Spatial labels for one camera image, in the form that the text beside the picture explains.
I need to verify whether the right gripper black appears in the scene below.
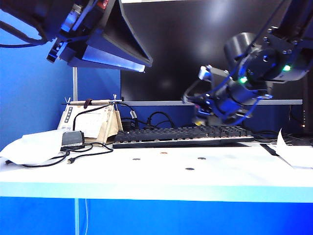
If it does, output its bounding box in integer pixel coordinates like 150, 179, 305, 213
192, 80, 260, 126

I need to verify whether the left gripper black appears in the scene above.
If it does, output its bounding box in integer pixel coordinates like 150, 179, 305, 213
46, 0, 154, 73

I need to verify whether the black mechanical keyboard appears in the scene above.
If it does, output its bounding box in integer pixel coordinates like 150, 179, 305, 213
112, 125, 255, 149

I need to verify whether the large black monitor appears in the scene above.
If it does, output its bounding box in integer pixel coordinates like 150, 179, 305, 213
119, 0, 304, 106

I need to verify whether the small black power brick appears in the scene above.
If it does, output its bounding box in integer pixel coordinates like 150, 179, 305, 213
121, 118, 135, 131

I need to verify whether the beige desk calendar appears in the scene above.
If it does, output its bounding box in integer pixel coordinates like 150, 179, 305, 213
56, 104, 123, 145

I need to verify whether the white paper sheet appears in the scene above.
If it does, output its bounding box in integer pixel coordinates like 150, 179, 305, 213
275, 128, 313, 169

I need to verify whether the black adapter hub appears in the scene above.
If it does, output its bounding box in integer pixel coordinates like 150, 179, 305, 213
61, 131, 86, 149

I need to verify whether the black monitor with white logo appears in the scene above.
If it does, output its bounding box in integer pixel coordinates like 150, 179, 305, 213
288, 73, 313, 147

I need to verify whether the white plastic bag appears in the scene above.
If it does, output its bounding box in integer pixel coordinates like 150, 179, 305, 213
0, 129, 67, 166

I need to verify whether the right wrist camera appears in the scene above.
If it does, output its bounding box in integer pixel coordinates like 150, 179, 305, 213
198, 65, 232, 86

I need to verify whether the black looped cable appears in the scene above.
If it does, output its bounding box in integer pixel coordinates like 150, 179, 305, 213
146, 112, 176, 130

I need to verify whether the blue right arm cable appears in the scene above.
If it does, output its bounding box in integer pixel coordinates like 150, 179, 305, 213
233, 94, 273, 123

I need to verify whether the aluminium partition post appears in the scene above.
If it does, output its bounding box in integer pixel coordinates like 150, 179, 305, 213
72, 66, 78, 101

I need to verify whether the wooden rod with black strap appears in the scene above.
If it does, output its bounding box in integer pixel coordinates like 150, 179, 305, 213
61, 98, 122, 108

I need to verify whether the black monitor cable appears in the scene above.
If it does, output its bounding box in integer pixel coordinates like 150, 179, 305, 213
242, 122, 278, 142

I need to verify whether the black cable with ferrite core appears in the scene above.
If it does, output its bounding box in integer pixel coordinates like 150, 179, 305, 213
72, 102, 139, 132

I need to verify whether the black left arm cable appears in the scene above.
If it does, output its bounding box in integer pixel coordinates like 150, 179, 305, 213
0, 21, 47, 48

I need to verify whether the thick black cable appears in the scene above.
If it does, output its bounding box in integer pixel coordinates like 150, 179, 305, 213
4, 149, 71, 169

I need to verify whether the black USB plug cable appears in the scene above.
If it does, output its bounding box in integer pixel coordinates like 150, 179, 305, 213
67, 142, 114, 165

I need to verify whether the thin white hanging cable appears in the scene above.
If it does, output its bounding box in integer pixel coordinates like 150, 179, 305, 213
84, 199, 89, 235

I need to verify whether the pale desk panel post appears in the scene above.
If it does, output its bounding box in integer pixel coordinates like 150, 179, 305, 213
74, 198, 79, 235

